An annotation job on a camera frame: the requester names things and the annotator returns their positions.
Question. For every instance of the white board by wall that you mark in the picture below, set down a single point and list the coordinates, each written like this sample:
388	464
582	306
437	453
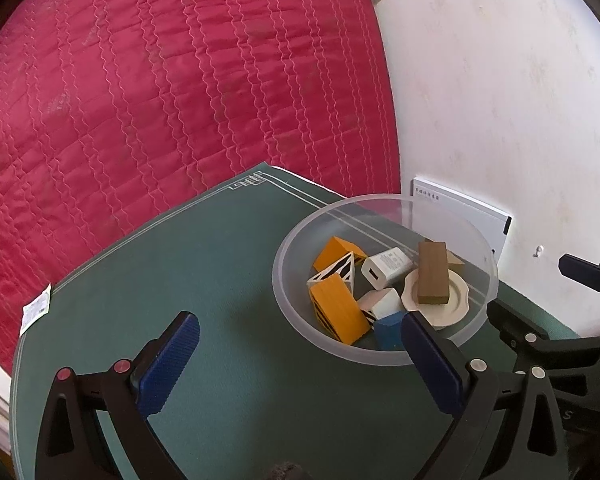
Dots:
470	210

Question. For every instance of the small white object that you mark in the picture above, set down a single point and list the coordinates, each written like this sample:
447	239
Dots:
537	250

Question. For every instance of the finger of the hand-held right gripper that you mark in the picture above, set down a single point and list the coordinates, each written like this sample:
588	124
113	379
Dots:
530	335
585	270

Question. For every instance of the orange striped block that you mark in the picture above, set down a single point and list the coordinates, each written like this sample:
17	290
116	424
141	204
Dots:
337	310
337	251

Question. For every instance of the green mat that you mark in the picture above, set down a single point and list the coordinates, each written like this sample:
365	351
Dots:
205	260

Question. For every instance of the wooden rectangular block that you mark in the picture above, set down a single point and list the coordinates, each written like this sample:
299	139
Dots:
432	272

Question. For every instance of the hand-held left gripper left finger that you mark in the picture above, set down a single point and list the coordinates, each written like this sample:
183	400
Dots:
172	360

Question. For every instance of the blue block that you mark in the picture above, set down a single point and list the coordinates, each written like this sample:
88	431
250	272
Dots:
390	332

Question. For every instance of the red quilted blanket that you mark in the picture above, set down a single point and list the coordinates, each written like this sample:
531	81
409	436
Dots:
155	85

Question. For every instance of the white paper tag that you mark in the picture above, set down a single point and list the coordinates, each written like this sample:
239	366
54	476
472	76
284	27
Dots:
35	307

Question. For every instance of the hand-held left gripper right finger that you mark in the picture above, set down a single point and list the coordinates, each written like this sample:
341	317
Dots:
430	360

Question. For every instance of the wooden triangular block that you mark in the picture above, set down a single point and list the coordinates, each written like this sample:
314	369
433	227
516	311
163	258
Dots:
455	261

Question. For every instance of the white striped triangular block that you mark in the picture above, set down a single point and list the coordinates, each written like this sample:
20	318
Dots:
337	272

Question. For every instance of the pink-topped striped cube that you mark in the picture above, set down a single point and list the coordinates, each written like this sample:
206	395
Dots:
385	302

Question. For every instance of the white charger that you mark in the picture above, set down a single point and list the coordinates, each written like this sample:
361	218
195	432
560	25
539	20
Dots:
385	267

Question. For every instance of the clear plastic bowl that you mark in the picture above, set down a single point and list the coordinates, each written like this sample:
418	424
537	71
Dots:
295	270

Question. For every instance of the white round dish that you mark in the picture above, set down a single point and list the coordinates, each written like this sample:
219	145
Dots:
455	300

